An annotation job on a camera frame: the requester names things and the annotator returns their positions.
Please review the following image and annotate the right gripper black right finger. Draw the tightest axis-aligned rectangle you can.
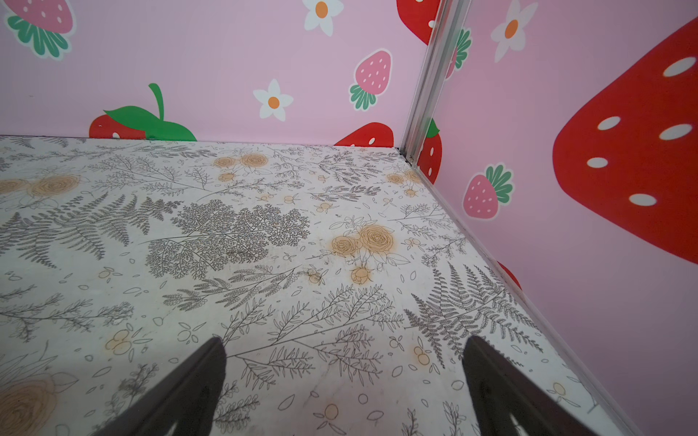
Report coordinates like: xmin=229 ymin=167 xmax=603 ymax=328
xmin=462 ymin=336 xmax=595 ymax=436

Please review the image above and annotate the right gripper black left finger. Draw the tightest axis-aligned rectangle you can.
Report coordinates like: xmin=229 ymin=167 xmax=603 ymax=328
xmin=97 ymin=337 xmax=226 ymax=436

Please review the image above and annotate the aluminium frame post right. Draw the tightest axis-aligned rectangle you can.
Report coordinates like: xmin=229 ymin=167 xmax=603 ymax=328
xmin=400 ymin=0 xmax=472 ymax=165

